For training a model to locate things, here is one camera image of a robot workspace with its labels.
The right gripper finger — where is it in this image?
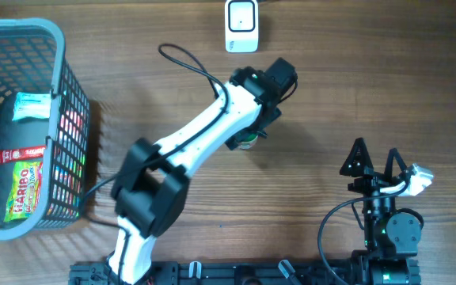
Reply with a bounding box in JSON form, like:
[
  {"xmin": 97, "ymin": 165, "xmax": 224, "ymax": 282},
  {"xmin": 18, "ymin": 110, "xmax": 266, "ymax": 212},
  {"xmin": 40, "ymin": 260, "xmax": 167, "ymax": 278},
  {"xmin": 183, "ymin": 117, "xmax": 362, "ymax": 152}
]
[
  {"xmin": 340, "ymin": 138, "xmax": 374, "ymax": 177},
  {"xmin": 383, "ymin": 147, "xmax": 409, "ymax": 183}
]

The green lid jar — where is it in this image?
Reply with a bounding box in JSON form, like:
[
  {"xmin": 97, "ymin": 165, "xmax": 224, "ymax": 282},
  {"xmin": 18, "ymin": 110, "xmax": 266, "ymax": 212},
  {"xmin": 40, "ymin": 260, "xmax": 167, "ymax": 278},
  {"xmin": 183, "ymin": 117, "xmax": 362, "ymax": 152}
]
[{"xmin": 237, "ymin": 134, "xmax": 258, "ymax": 150}]

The teal tissue packet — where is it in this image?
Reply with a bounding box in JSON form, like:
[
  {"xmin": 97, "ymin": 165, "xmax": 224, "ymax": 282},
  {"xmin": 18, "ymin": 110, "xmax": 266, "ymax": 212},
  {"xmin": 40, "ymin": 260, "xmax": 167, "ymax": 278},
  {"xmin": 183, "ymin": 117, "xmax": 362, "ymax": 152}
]
[{"xmin": 12, "ymin": 92, "xmax": 51, "ymax": 121}]

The green Haribo candy bag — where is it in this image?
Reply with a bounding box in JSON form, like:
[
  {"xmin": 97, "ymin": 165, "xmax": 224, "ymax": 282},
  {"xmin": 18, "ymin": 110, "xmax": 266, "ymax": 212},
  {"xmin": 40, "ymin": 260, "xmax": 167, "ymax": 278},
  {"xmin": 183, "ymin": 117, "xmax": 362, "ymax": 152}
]
[{"xmin": 4, "ymin": 161, "xmax": 43, "ymax": 222}]

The grey plastic shopping basket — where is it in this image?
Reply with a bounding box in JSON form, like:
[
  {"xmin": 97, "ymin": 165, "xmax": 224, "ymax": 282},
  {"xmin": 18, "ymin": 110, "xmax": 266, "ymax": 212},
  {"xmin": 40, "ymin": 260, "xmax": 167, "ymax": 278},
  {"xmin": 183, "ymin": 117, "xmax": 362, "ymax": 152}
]
[{"xmin": 0, "ymin": 18, "xmax": 90, "ymax": 241}]

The red stick sachet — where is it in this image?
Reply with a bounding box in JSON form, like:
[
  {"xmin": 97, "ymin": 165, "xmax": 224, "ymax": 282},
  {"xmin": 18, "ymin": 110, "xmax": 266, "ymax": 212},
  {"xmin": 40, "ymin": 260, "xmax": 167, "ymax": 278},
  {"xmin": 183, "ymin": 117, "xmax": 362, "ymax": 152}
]
[{"xmin": 0, "ymin": 146, "xmax": 46, "ymax": 165}]

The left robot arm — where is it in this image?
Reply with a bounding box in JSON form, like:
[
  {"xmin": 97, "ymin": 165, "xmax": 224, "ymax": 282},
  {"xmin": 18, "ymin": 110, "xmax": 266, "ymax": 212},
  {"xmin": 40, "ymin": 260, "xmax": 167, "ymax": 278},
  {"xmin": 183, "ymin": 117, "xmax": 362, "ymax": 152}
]
[{"xmin": 105, "ymin": 58, "xmax": 298, "ymax": 284}]

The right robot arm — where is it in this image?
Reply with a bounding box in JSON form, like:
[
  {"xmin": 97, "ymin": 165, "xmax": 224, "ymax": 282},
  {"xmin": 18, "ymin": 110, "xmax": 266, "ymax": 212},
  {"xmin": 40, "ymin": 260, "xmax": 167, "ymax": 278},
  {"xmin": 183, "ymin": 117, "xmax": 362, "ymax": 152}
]
[{"xmin": 336, "ymin": 138, "xmax": 434, "ymax": 284}]

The white barcode scanner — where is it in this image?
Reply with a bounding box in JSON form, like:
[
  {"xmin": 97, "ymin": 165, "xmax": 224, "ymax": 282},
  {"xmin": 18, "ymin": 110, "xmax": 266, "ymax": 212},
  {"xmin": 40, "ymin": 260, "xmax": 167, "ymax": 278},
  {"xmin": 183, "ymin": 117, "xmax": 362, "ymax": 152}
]
[{"xmin": 224, "ymin": 0, "xmax": 259, "ymax": 53}]

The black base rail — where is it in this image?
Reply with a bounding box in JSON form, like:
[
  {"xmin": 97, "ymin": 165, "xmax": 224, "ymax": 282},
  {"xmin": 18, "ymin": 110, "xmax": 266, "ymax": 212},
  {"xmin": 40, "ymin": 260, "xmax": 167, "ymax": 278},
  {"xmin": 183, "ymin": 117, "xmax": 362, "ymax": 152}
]
[{"xmin": 68, "ymin": 259, "xmax": 421, "ymax": 285}]

